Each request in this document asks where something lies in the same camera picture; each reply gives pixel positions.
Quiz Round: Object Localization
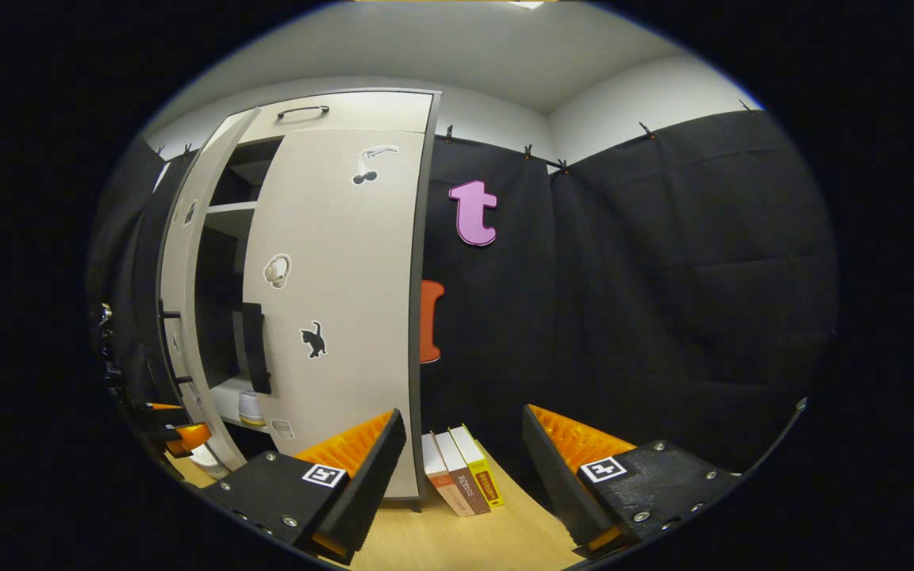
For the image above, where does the white cabinet shelf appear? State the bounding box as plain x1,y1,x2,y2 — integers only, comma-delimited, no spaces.
211,377,267,433
205,201,258,239

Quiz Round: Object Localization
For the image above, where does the yellow book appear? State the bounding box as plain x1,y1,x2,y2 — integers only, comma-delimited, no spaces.
449,424,505,508

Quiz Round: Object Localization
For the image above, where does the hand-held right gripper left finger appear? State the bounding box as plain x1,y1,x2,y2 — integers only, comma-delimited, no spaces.
202,408,408,565

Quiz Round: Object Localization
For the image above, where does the white shoe cabinet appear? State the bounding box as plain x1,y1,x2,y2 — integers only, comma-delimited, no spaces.
157,87,442,502

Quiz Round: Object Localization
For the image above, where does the white striped shoe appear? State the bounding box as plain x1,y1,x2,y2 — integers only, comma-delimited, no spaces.
237,389,267,427

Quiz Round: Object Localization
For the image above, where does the white and orange book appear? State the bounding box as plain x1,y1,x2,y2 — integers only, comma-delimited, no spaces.
421,432,476,518

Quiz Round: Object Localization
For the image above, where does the white cabinet drawer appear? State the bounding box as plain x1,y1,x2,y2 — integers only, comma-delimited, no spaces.
239,90,436,145

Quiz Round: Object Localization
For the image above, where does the brown book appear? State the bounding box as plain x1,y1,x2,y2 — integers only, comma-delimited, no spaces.
435,429,492,515

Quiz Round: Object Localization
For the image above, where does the white shoe cabinet door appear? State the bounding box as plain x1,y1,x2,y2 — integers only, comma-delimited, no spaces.
241,127,426,500
157,107,263,473

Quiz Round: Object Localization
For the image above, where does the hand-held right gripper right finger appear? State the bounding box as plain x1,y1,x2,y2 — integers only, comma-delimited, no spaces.
522,404,743,560

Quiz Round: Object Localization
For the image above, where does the black backdrop cloth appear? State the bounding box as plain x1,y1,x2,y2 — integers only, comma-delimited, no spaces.
84,99,839,508

